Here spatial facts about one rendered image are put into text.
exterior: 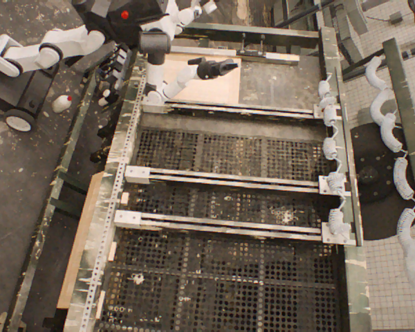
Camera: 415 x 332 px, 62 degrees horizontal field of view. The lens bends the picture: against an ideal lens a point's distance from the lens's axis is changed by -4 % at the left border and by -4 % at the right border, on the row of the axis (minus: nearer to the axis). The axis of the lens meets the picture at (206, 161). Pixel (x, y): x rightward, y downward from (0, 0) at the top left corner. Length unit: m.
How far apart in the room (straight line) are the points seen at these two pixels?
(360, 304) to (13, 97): 2.32
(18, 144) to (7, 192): 0.35
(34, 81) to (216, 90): 1.25
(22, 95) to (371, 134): 2.31
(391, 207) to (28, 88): 2.40
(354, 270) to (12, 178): 2.11
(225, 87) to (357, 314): 1.45
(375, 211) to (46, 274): 2.12
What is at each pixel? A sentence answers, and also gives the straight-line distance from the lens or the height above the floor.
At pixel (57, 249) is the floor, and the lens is 2.67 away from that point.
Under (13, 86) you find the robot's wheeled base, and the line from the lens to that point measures 2.64.
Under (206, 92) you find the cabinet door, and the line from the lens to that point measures 2.24.
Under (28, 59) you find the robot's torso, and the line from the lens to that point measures 2.45.
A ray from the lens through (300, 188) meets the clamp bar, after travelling 1.87.
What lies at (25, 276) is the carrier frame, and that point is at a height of 0.18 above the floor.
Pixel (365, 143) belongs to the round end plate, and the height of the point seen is 1.86.
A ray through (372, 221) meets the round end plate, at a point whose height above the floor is 1.83.
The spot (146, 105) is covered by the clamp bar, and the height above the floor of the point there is 0.95.
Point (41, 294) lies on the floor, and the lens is 2.61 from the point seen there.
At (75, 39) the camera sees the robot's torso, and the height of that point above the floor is 0.82.
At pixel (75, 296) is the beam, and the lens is 1.76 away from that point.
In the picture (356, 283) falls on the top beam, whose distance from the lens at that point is 1.76.
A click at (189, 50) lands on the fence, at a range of 2.46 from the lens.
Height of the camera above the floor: 2.34
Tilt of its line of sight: 35 degrees down
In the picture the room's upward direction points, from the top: 72 degrees clockwise
